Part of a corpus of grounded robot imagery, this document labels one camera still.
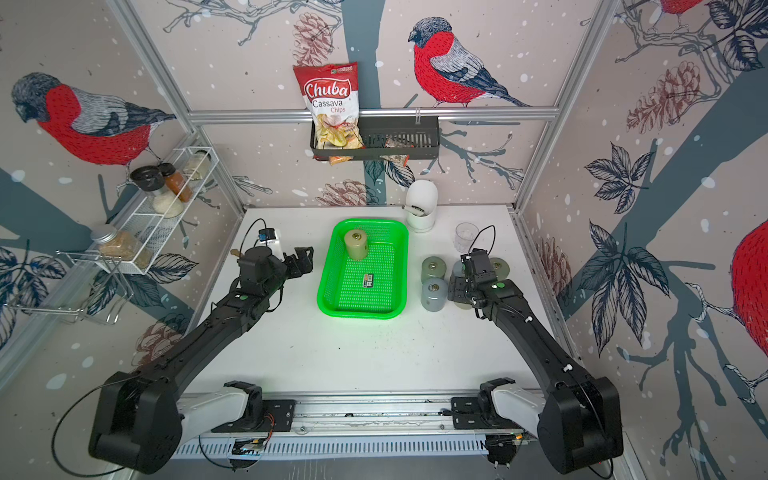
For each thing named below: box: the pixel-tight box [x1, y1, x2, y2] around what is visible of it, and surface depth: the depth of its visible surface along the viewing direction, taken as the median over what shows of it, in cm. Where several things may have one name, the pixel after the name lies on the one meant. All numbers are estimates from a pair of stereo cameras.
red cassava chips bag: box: [293, 62, 365, 165], surface depth 85 cm
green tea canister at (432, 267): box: [420, 256, 447, 284], surface depth 95 cm
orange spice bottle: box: [157, 162, 193, 203], surface depth 77 cm
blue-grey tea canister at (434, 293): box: [421, 278, 448, 312], surface depth 90 cm
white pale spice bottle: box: [183, 150, 211, 188], surface depth 87 cm
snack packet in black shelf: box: [379, 136, 415, 167], surface depth 92 cm
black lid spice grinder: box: [130, 165, 185, 219], surface depth 73 cm
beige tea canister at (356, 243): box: [344, 229, 368, 261], surface depth 103 cm
